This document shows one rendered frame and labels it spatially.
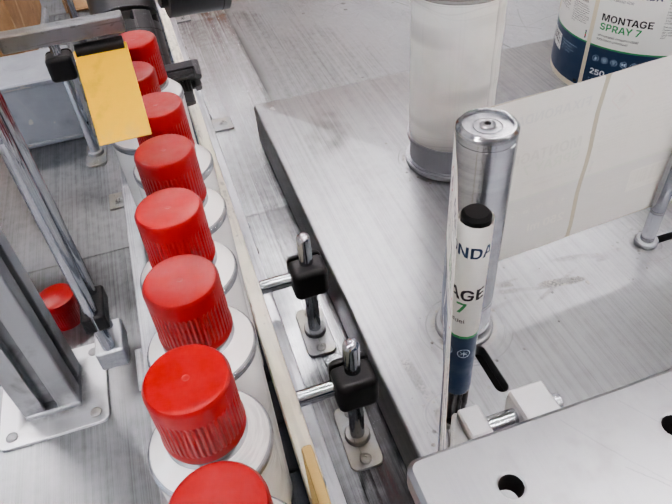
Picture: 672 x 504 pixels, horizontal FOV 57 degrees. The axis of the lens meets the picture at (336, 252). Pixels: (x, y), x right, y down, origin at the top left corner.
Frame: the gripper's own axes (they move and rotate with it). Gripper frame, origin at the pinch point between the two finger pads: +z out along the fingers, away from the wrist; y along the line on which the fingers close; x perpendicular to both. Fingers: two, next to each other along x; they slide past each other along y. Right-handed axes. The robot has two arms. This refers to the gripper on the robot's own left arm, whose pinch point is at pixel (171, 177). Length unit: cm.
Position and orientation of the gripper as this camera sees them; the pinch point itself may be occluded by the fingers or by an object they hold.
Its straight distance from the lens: 59.3
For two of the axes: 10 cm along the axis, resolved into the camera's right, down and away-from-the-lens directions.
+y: 9.4, -2.7, 1.8
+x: -2.0, -0.3, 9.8
